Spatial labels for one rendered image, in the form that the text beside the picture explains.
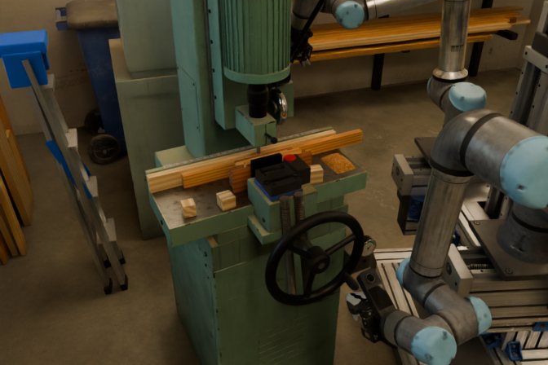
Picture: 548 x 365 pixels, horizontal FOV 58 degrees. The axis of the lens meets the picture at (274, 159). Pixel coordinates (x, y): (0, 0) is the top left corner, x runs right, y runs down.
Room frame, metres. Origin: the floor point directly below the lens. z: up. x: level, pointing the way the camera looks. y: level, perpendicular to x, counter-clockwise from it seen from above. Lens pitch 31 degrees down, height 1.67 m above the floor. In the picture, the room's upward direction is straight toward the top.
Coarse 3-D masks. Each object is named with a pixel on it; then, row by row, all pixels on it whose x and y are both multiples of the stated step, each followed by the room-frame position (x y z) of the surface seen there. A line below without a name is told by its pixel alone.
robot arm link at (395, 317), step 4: (392, 312) 0.76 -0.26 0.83; (396, 312) 0.76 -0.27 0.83; (400, 312) 0.76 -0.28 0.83; (404, 312) 0.76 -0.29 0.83; (388, 316) 0.76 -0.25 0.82; (392, 316) 0.75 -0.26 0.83; (396, 316) 0.75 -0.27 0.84; (400, 316) 0.74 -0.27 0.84; (388, 320) 0.75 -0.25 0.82; (392, 320) 0.74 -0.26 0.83; (396, 320) 0.73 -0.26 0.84; (384, 324) 0.75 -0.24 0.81; (388, 324) 0.74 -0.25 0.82; (392, 324) 0.73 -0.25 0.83; (384, 328) 0.74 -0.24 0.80; (388, 328) 0.73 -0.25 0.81; (392, 328) 0.72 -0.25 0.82; (384, 332) 0.74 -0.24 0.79; (388, 332) 0.72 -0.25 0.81; (392, 332) 0.72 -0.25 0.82; (388, 336) 0.72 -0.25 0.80; (392, 336) 0.71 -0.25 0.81; (388, 340) 0.73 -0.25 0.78; (392, 340) 0.71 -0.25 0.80
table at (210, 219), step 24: (360, 168) 1.25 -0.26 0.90; (168, 192) 1.12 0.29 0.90; (192, 192) 1.12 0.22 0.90; (216, 192) 1.12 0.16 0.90; (240, 192) 1.12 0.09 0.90; (336, 192) 1.18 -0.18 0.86; (168, 216) 1.02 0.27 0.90; (216, 216) 1.02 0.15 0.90; (240, 216) 1.05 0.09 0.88; (168, 240) 0.99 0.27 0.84; (192, 240) 0.99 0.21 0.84; (264, 240) 0.97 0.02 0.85
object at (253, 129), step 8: (248, 104) 1.33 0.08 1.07; (240, 112) 1.28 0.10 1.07; (248, 112) 1.28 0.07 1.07; (240, 120) 1.28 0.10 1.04; (248, 120) 1.23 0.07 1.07; (256, 120) 1.23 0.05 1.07; (264, 120) 1.23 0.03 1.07; (272, 120) 1.23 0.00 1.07; (240, 128) 1.28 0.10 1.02; (248, 128) 1.23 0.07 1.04; (256, 128) 1.20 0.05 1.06; (264, 128) 1.21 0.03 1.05; (272, 128) 1.22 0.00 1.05; (248, 136) 1.23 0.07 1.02; (256, 136) 1.20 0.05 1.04; (264, 136) 1.21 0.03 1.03; (272, 136) 1.22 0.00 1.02; (256, 144) 1.20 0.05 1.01; (264, 144) 1.21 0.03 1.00
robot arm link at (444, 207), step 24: (456, 120) 0.82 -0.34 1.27; (456, 144) 0.78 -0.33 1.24; (432, 168) 0.83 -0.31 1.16; (456, 168) 0.80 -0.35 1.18; (432, 192) 0.83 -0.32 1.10; (456, 192) 0.81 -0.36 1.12; (432, 216) 0.82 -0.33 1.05; (456, 216) 0.81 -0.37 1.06; (432, 240) 0.81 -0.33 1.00; (408, 264) 0.86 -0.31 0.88; (432, 264) 0.80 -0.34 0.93; (408, 288) 0.82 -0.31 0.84; (432, 288) 0.78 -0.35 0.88
